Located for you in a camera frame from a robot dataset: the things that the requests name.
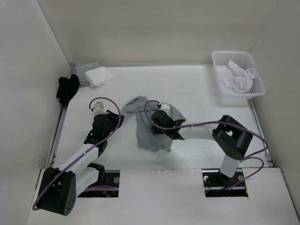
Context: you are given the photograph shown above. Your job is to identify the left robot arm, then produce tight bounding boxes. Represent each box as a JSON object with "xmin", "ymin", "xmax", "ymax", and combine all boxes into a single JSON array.
[{"xmin": 32, "ymin": 110, "xmax": 124, "ymax": 216}]

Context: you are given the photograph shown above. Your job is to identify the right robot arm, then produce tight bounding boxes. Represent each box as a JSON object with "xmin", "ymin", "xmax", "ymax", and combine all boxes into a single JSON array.
[{"xmin": 151, "ymin": 110, "xmax": 253, "ymax": 186}]

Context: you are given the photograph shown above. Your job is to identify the folded white tank top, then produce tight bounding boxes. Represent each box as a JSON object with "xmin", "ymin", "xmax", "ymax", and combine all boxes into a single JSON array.
[{"xmin": 84, "ymin": 67, "xmax": 113, "ymax": 88}]

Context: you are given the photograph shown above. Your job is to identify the black tank top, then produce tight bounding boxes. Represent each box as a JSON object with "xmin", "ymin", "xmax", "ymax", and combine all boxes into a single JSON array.
[{"xmin": 56, "ymin": 74, "xmax": 80, "ymax": 105}]

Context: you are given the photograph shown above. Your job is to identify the folded light grey tank top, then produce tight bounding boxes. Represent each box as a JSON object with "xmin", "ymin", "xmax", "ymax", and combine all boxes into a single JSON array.
[{"xmin": 75, "ymin": 62, "xmax": 102, "ymax": 88}]

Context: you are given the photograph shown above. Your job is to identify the pale pink tank top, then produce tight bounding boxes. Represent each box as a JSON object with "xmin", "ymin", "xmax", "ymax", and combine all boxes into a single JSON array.
[{"xmin": 223, "ymin": 60, "xmax": 257, "ymax": 93}]

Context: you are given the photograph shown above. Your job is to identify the white plastic basket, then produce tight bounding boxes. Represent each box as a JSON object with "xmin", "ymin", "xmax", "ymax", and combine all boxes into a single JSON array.
[{"xmin": 211, "ymin": 51, "xmax": 266, "ymax": 100}]

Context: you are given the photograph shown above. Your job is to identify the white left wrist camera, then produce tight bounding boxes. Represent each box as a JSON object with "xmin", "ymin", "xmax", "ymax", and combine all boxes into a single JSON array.
[{"xmin": 91, "ymin": 101, "xmax": 106, "ymax": 116}]

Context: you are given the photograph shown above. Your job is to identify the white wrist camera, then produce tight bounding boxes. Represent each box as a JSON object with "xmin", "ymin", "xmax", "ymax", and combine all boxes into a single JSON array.
[
  {"xmin": 91, "ymin": 101, "xmax": 106, "ymax": 116},
  {"xmin": 158, "ymin": 102, "xmax": 171, "ymax": 114}
]

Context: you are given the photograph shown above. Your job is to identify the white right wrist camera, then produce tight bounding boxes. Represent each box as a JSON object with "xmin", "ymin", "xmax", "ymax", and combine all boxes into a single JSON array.
[{"xmin": 158, "ymin": 102, "xmax": 171, "ymax": 114}]

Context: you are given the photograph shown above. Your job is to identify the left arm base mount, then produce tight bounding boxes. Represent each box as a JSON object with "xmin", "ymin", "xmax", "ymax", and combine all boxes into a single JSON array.
[{"xmin": 78, "ymin": 170, "xmax": 120, "ymax": 198}]

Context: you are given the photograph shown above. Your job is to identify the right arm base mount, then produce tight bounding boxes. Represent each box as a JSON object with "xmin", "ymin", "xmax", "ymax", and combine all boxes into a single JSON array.
[{"xmin": 202, "ymin": 170, "xmax": 248, "ymax": 197}]

